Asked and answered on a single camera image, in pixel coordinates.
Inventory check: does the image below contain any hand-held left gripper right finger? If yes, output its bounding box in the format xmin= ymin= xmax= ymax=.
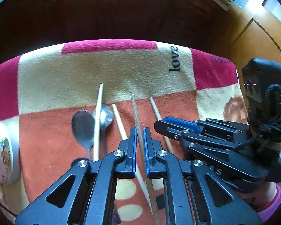
xmin=143 ymin=128 xmax=263 ymax=225

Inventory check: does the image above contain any printed checkered fleece blanket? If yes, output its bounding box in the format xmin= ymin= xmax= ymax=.
xmin=0 ymin=40 xmax=249 ymax=225

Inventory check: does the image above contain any dark wooden cabinet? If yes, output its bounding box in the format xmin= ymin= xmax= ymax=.
xmin=0 ymin=0 xmax=237 ymax=73

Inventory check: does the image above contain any light wooden chopstick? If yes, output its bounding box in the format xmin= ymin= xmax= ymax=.
xmin=149 ymin=97 xmax=175 ymax=154
xmin=112 ymin=103 xmax=155 ymax=214
xmin=93 ymin=83 xmax=104 ymax=162

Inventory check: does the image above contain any person's right forearm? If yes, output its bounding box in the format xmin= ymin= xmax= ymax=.
xmin=239 ymin=183 xmax=281 ymax=224

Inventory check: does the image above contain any white printed cup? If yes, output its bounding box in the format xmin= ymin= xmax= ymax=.
xmin=0 ymin=117 xmax=20 ymax=184

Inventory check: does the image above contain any brown wooden chopstick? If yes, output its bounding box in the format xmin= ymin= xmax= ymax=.
xmin=130 ymin=95 xmax=161 ymax=225

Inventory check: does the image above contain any small metal spoon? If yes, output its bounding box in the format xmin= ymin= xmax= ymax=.
xmin=92 ymin=103 xmax=113 ymax=157

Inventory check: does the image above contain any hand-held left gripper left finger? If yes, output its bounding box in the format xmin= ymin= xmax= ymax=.
xmin=15 ymin=127 xmax=138 ymax=225

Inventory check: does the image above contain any large metal spoon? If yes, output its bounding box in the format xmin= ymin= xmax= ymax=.
xmin=72 ymin=110 xmax=96 ymax=163

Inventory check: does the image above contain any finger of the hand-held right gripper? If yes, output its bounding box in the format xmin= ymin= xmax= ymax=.
xmin=154 ymin=120 xmax=235 ymax=152
xmin=165 ymin=117 xmax=249 ymax=137

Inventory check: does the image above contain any thin black cable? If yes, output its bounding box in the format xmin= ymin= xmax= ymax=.
xmin=0 ymin=198 xmax=17 ymax=217

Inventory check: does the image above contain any black braided cord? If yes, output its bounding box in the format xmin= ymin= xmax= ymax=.
xmin=232 ymin=84 xmax=281 ymax=153

